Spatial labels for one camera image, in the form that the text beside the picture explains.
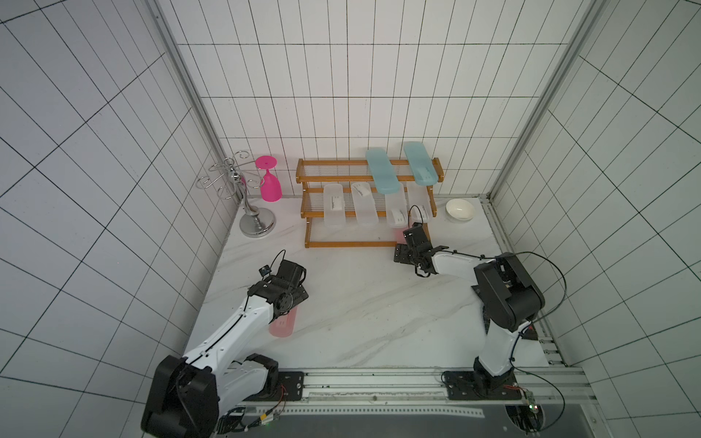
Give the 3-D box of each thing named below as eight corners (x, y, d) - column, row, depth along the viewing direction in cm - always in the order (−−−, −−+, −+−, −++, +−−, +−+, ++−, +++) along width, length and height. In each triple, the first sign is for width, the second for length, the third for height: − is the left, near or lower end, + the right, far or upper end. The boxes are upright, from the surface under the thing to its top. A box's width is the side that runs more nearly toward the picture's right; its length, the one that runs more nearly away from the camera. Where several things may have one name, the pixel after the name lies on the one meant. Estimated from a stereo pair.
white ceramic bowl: (460, 225, 110) (464, 219, 107) (441, 210, 115) (444, 203, 112) (475, 216, 113) (478, 209, 110) (456, 201, 119) (458, 194, 116)
